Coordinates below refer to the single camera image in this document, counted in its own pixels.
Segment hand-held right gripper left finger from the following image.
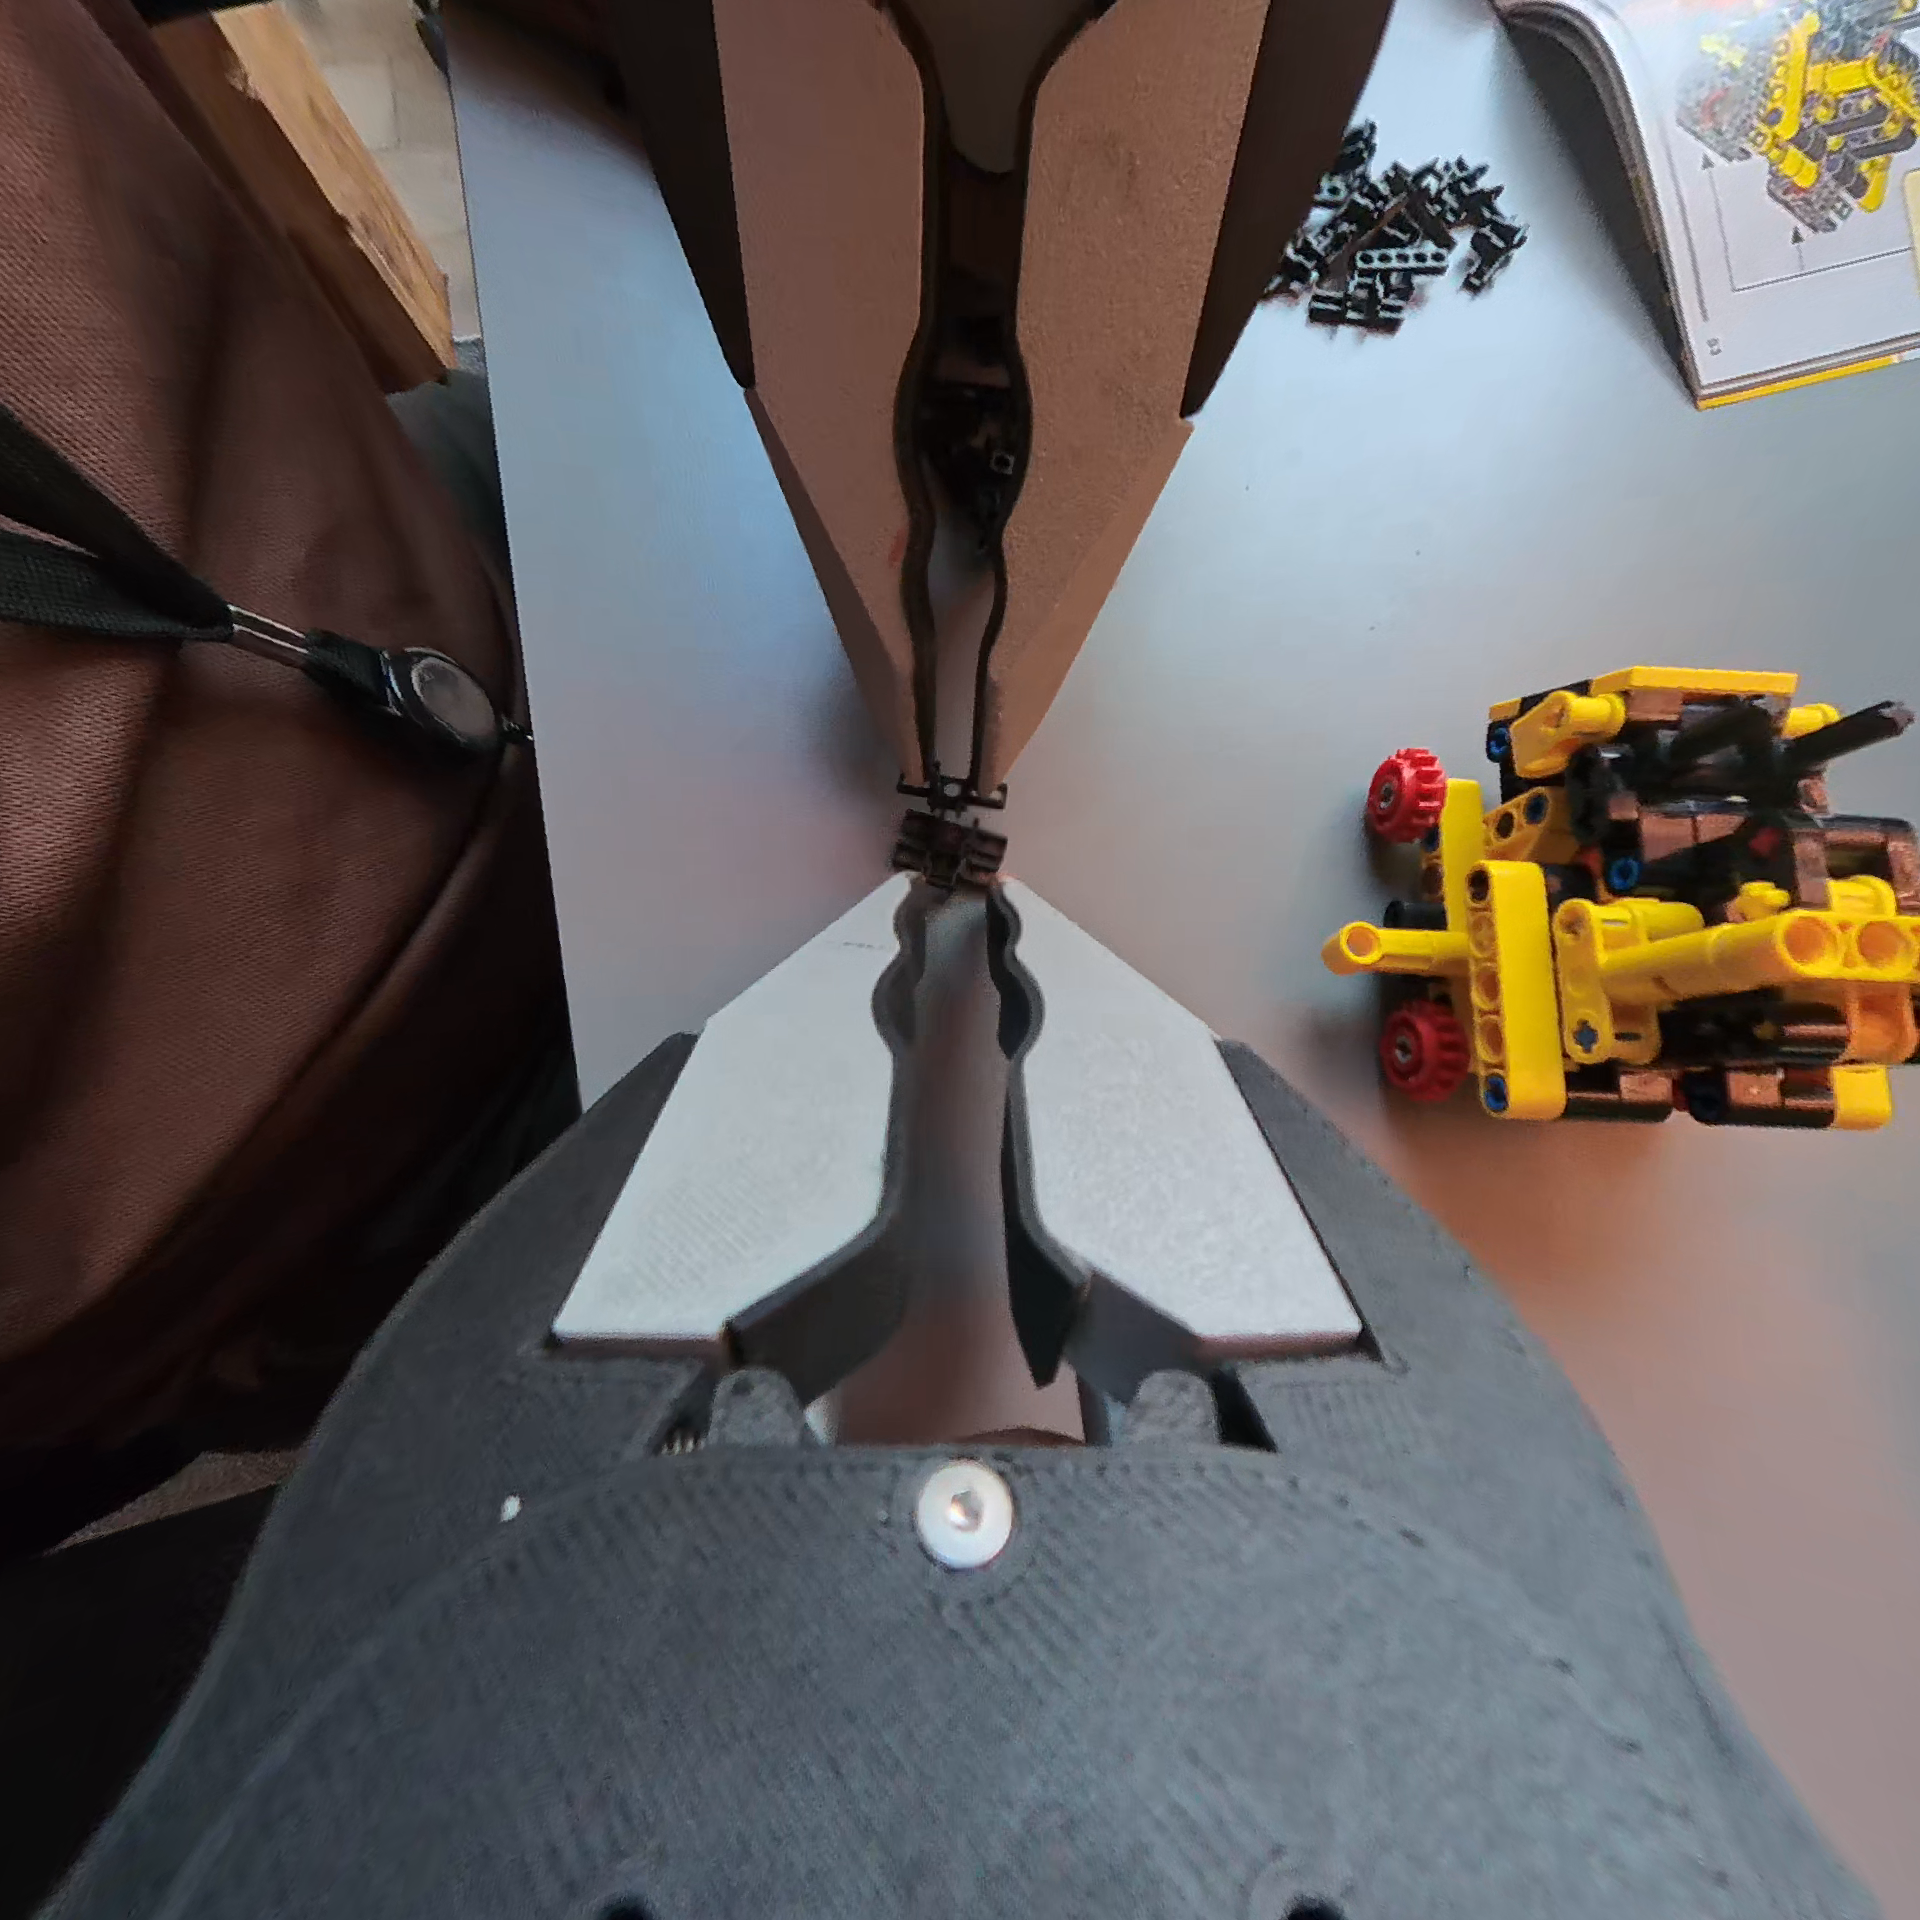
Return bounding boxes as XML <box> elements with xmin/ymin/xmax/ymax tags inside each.
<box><xmin>551</xmin><ymin>873</ymin><xmax>934</xmax><ymax>1408</ymax></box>

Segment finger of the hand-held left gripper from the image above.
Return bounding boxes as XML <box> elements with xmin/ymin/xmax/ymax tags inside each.
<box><xmin>710</xmin><ymin>0</ymin><xmax>950</xmax><ymax>784</ymax></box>
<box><xmin>979</xmin><ymin>0</ymin><xmax>1272</xmax><ymax>784</ymax></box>

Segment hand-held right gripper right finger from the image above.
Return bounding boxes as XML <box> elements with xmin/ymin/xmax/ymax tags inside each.
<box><xmin>982</xmin><ymin>879</ymin><xmax>1367</xmax><ymax>1391</ymax></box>

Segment black lego track chain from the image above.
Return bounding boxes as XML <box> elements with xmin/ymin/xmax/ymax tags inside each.
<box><xmin>896</xmin><ymin>353</ymin><xmax>1038</xmax><ymax>816</ymax></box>

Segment black lego track link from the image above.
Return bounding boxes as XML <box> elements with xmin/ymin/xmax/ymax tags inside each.
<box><xmin>891</xmin><ymin>810</ymin><xmax>1007</xmax><ymax>890</ymax></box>

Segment pile of black lego pieces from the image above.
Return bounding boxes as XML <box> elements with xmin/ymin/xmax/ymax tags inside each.
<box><xmin>1263</xmin><ymin>119</ymin><xmax>1532</xmax><ymax>336</ymax></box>

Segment lego instruction booklet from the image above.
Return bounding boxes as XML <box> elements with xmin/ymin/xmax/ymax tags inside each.
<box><xmin>1496</xmin><ymin>0</ymin><xmax>1920</xmax><ymax>413</ymax></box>

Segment yellow and black lego vehicle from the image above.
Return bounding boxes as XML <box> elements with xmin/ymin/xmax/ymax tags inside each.
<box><xmin>1319</xmin><ymin>666</ymin><xmax>1920</xmax><ymax>1129</ymax></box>

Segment person's dark trousers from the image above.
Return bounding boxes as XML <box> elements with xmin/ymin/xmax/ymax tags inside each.
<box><xmin>381</xmin><ymin>368</ymin><xmax>518</xmax><ymax>633</ymax></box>

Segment wooden furniture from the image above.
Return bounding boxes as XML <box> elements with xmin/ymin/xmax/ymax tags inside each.
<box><xmin>141</xmin><ymin>0</ymin><xmax>456</xmax><ymax>395</ymax></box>

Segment brown backpack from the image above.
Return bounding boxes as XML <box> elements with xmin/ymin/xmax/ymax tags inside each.
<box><xmin>0</xmin><ymin>0</ymin><xmax>584</xmax><ymax>1502</ymax></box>

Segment black lanyard with badge reel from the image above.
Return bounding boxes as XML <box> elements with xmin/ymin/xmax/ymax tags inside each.
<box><xmin>0</xmin><ymin>398</ymin><xmax>537</xmax><ymax>761</ymax></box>

